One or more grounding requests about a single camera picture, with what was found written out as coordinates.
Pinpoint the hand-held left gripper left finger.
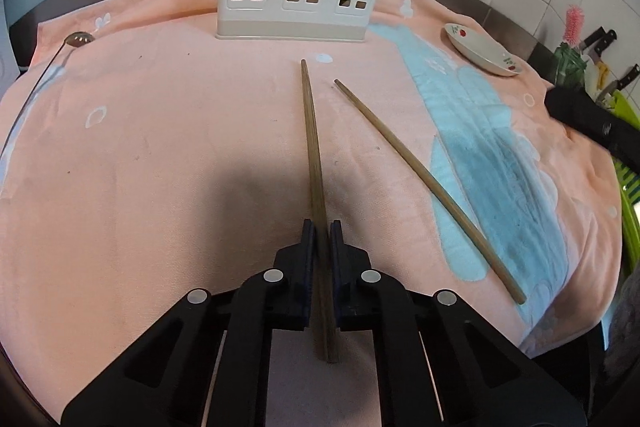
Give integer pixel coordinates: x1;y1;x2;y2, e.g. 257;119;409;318
60;218;317;427

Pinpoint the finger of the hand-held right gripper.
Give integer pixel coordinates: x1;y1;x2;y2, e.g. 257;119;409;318
544;86;587;128

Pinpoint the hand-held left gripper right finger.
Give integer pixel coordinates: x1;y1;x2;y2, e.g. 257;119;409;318
327;219;586;427

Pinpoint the wooden chopstick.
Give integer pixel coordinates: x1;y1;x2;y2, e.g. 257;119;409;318
300;59;341;364
333;79;527;306

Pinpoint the green glass jar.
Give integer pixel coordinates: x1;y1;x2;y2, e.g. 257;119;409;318
552;42;588;90

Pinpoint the green plastic rack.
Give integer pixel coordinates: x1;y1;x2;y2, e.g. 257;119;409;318
607;89;640;258

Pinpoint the pink bottle brush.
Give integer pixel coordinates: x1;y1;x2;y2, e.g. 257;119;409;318
562;5;586;50

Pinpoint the white flower print bowl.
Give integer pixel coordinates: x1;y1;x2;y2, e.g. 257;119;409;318
443;23;523;78

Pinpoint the pink printed towel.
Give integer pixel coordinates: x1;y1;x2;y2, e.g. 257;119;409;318
0;0;623;427

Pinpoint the metal strainer ladle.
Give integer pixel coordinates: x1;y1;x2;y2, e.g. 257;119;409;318
0;32;96;160

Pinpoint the black handled knife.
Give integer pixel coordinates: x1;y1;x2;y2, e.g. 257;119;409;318
605;63;640;100
580;27;607;54
592;29;619;58

